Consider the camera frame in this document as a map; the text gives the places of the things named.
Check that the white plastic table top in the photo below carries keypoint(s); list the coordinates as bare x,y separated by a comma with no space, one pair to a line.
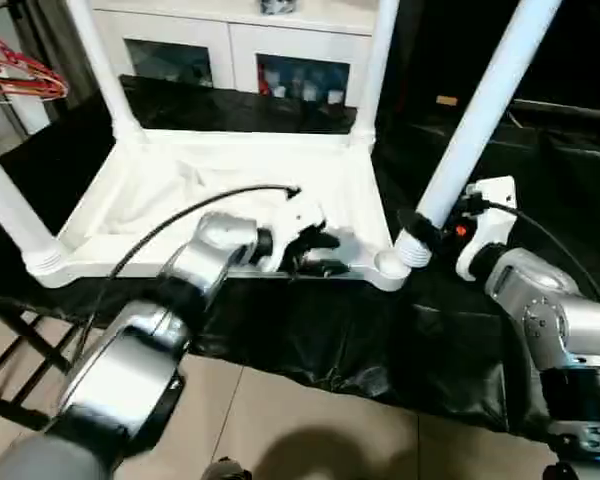
230,165

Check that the white plastic table leg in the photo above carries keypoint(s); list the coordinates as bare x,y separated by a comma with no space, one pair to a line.
102,65
377,60
485,110
10,210

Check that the black plastic mat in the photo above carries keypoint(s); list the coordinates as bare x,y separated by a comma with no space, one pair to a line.
355,340

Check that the red bottle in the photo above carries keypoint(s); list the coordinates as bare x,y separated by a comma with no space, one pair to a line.
266,80

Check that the black flat monitor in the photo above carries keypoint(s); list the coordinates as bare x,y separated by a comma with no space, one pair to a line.
570,112

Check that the large black box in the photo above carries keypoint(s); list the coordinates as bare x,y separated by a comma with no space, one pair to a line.
430,50

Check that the white cabinet with glass doors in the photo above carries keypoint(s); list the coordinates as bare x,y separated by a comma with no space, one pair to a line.
230,35

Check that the black tangled bundle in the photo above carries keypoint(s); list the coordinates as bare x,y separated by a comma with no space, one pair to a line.
277,6

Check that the small white box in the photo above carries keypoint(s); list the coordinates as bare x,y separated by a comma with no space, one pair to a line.
32,117

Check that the grey curtain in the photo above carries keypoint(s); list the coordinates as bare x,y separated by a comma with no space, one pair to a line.
60,45

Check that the black folding table frame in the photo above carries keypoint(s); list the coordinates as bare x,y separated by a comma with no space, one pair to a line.
30,350

